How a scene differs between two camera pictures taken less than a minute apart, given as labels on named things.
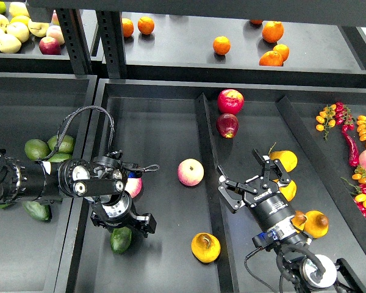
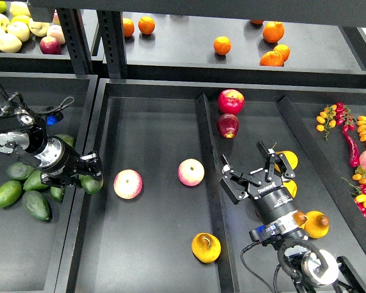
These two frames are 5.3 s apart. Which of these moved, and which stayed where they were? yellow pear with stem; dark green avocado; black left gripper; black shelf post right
Moved: black left gripper; dark green avocado
Stayed: black shelf post right; yellow pear with stem
